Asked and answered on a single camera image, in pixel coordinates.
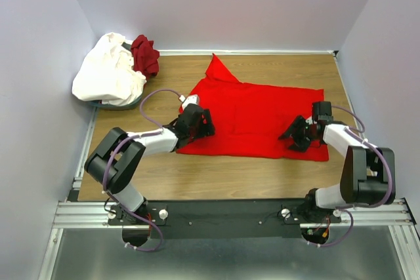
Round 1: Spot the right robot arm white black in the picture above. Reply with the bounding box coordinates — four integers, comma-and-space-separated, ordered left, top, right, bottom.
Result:
280, 101, 396, 222

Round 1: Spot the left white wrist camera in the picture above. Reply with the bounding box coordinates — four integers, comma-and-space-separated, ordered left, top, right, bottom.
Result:
179, 94, 200, 110

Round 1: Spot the grey laundry basket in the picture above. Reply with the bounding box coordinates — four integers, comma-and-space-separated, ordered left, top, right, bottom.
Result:
87, 92, 142, 111

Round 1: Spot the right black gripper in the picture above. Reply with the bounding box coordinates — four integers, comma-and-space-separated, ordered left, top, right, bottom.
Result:
278, 115, 318, 153

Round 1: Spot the dark red t-shirt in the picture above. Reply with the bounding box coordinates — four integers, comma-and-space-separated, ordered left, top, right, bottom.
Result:
131, 35, 160, 80

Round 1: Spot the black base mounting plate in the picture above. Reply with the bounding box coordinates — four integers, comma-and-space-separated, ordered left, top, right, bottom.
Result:
108, 198, 342, 241

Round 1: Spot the white t-shirt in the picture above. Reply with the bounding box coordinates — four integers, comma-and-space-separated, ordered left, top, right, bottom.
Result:
72, 32, 146, 106

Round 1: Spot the bright red t-shirt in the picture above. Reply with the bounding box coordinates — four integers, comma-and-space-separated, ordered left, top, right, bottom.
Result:
178, 56, 329, 162

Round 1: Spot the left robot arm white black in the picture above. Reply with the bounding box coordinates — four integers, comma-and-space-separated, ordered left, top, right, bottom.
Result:
84, 104, 215, 224

